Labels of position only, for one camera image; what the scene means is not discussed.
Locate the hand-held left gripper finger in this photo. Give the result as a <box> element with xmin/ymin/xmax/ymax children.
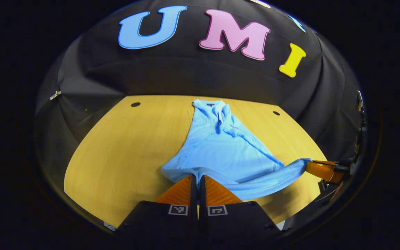
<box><xmin>115</xmin><ymin>175</ymin><xmax>199</xmax><ymax>241</ymax></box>
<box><xmin>199</xmin><ymin>175</ymin><xmax>284</xmax><ymax>241</ymax></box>

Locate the light blue T-shirt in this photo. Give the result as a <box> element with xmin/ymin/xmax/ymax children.
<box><xmin>161</xmin><ymin>99</ymin><xmax>312</xmax><ymax>201</ymax></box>

